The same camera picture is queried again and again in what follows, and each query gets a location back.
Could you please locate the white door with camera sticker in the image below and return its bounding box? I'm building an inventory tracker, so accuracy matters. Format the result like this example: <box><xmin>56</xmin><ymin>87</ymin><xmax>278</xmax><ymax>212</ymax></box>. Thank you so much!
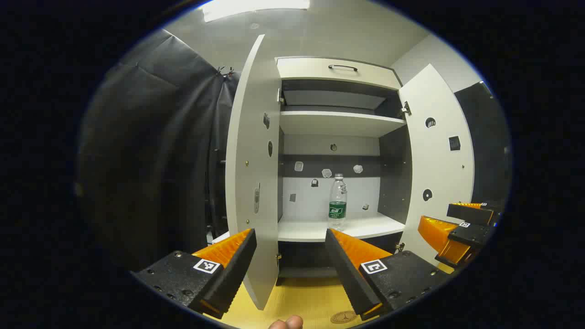
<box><xmin>225</xmin><ymin>34</ymin><xmax>282</xmax><ymax>311</ymax></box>

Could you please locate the white and grey cabinet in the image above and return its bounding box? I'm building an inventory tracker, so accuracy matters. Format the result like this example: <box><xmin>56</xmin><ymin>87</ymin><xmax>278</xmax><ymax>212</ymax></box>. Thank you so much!
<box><xmin>274</xmin><ymin>56</ymin><xmax>412</xmax><ymax>280</ymax></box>

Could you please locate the round brown coaster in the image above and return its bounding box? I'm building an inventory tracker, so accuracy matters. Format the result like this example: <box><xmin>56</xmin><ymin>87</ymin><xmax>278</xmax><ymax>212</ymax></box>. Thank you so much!
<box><xmin>330</xmin><ymin>311</ymin><xmax>358</xmax><ymax>325</ymax></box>

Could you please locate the white door with headphones sticker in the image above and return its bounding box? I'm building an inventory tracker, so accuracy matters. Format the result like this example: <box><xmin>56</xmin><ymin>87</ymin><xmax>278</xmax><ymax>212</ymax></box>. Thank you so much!
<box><xmin>398</xmin><ymin>63</ymin><xmax>476</xmax><ymax>268</ymax></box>

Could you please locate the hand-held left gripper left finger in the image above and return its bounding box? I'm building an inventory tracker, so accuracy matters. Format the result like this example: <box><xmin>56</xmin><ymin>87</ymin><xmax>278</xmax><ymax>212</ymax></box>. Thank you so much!
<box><xmin>130</xmin><ymin>228</ymin><xmax>257</xmax><ymax>319</ymax></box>

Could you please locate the clear plastic bottle green label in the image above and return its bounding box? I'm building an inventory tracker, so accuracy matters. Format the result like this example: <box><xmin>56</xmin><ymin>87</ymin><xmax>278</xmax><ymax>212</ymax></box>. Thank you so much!
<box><xmin>328</xmin><ymin>173</ymin><xmax>348</xmax><ymax>230</ymax></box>

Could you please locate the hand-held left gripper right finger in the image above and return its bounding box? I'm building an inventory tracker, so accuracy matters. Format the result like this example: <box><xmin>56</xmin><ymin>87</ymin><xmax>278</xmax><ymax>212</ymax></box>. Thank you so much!
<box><xmin>324</xmin><ymin>228</ymin><xmax>453</xmax><ymax>321</ymax></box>

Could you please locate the white cabinet drawer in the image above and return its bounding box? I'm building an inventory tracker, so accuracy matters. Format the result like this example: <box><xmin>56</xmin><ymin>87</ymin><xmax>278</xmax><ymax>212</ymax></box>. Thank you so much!
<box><xmin>276</xmin><ymin>57</ymin><xmax>403</xmax><ymax>90</ymax></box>

